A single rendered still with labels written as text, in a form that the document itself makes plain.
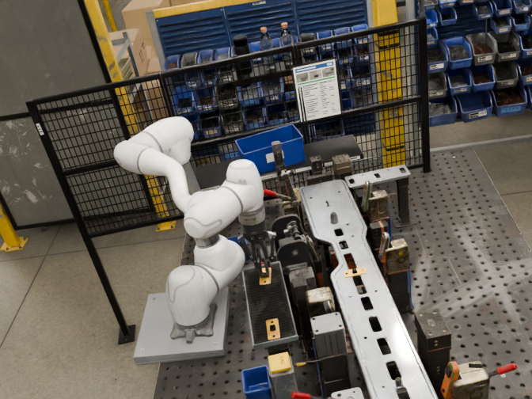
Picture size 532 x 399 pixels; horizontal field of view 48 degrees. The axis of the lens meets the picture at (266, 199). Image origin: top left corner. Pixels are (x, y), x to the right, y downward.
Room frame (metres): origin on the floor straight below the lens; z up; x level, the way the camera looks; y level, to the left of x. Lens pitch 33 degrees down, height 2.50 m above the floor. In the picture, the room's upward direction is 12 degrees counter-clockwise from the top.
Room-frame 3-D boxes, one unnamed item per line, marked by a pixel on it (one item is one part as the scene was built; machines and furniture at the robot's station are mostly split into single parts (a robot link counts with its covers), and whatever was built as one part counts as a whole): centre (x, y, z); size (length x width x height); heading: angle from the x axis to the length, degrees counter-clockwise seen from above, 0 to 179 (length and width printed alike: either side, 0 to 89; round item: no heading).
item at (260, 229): (1.60, 0.05, 1.36); 0.08 x 0.07 x 0.09; 82
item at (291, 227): (1.81, -0.06, 0.94); 0.18 x 0.13 x 0.49; 1
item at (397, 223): (2.34, -0.64, 0.84); 0.11 x 0.06 x 0.29; 91
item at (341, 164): (2.46, -0.39, 0.88); 0.08 x 0.08 x 0.36; 1
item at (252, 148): (2.61, -0.07, 1.09); 0.30 x 0.17 x 0.13; 99
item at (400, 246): (1.78, -0.44, 0.87); 0.12 x 0.09 x 0.35; 91
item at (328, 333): (1.38, -0.11, 0.90); 0.13 x 0.10 x 0.41; 91
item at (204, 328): (1.88, 0.40, 0.77); 0.22 x 0.18 x 0.06; 172
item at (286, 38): (2.82, -0.25, 1.53); 0.06 x 0.06 x 0.20
